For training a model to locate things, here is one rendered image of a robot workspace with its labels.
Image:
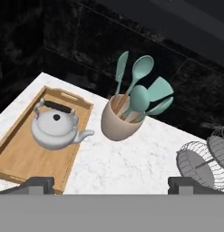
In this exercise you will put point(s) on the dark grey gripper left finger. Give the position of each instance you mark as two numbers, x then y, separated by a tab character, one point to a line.
39	185

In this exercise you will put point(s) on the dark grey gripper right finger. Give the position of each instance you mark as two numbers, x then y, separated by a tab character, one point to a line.
183	185

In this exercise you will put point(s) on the wooden tray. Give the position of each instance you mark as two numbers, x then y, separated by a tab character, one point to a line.
25	151

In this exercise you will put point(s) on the teal narrow spatula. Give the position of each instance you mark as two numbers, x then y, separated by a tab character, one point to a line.
158	107

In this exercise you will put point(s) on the beige utensil pot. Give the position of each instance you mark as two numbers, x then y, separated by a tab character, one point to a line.
116	127

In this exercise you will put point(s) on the teal ladle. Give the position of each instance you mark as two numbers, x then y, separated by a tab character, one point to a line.
138	99

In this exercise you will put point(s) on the teal spoon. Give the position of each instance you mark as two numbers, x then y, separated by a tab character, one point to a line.
140	70

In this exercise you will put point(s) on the teal knife-shaped utensil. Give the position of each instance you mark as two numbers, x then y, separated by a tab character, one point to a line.
121	69

